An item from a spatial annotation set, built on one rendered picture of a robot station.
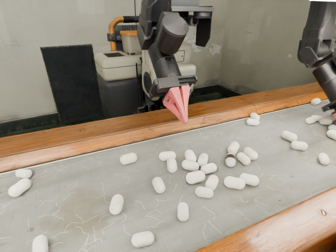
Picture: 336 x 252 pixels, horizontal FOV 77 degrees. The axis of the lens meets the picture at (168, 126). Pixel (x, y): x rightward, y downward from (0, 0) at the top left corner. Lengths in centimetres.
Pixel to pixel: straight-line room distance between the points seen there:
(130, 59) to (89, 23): 116
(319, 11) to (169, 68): 44
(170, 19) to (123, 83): 79
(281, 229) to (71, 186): 35
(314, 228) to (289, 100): 53
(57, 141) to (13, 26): 183
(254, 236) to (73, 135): 43
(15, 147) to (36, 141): 4
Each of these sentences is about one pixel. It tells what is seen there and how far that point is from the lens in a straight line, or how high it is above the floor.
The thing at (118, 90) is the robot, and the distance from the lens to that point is 123.
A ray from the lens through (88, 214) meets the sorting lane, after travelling 39.
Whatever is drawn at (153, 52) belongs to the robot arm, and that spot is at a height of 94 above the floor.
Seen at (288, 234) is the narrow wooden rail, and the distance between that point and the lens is 35.
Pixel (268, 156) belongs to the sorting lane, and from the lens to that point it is 53.
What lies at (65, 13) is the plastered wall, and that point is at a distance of 229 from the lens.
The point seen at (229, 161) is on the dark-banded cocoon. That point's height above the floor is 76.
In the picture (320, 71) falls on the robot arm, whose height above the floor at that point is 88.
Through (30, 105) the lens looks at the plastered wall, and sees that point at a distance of 244.
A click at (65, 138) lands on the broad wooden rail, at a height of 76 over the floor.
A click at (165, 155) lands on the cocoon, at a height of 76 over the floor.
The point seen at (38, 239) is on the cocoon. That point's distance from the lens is 36.
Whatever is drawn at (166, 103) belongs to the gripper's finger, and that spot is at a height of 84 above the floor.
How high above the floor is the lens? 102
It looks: 28 degrees down
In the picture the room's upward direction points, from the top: straight up
